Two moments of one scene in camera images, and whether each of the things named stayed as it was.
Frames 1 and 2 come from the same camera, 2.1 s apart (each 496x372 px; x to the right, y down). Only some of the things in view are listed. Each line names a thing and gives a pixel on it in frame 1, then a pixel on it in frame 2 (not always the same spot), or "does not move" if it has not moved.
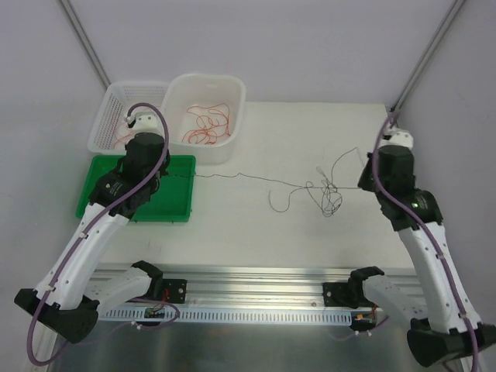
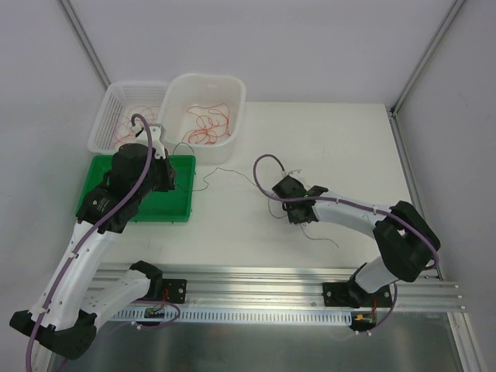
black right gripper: (366, 178) to (285, 188)
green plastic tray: (171, 203) does not move
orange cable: (214, 122) does not move
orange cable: (213, 122) does not move
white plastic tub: (205, 113) does not move
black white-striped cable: (327, 196) to (208, 173)
